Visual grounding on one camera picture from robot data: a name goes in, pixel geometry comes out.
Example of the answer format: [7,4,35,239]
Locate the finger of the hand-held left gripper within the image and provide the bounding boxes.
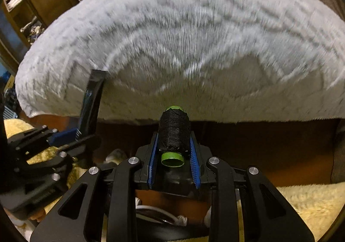
[7,125,82,159]
[14,135,98,186]

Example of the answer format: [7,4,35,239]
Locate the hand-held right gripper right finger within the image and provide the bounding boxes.
[188,134,315,242]

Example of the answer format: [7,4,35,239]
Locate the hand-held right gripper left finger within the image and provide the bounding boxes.
[30,131,159,242]

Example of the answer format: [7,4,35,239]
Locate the black thread spool green core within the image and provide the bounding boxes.
[157,105,192,169]

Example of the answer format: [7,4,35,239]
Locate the grey fluffy blanket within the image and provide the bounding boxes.
[15,0,345,125]

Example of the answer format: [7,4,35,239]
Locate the yellow fluffy rug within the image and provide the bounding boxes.
[3,118,345,242]

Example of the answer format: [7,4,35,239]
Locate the white cable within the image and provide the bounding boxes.
[134,196,214,230]

